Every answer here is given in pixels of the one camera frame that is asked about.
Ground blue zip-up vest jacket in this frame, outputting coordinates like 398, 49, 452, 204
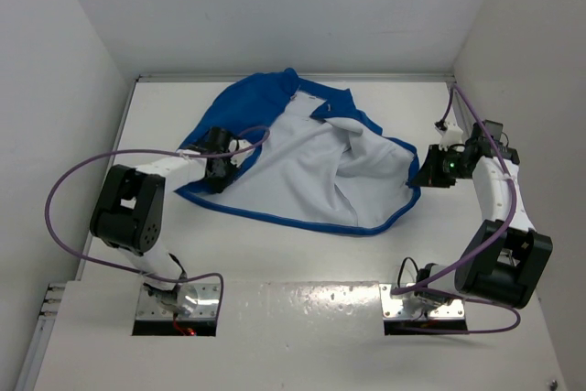
177, 68, 420, 236

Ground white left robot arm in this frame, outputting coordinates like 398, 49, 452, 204
90, 127, 251, 297

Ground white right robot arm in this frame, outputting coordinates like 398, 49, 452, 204
411, 120, 553, 309

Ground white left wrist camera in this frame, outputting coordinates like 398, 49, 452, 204
230, 153, 247, 168

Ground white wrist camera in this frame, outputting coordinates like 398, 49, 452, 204
230, 153, 247, 168
435, 120, 463, 151

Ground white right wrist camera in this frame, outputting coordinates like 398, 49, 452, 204
435, 120, 463, 151

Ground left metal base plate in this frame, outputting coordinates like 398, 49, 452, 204
135, 283, 221, 321

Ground metal base plate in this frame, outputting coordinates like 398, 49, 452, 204
379, 284, 465, 322
135, 283, 221, 321

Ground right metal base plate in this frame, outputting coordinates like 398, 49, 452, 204
379, 284, 465, 322

